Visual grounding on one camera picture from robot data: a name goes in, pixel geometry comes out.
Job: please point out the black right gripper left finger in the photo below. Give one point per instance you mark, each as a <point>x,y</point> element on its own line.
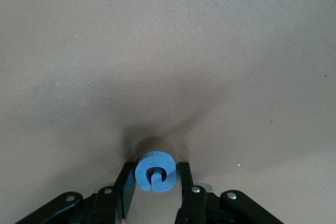
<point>107,205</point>

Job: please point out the blue letter C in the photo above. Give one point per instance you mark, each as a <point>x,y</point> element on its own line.
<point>157,159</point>

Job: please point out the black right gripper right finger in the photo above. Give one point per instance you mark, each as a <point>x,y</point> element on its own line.
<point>194,205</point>

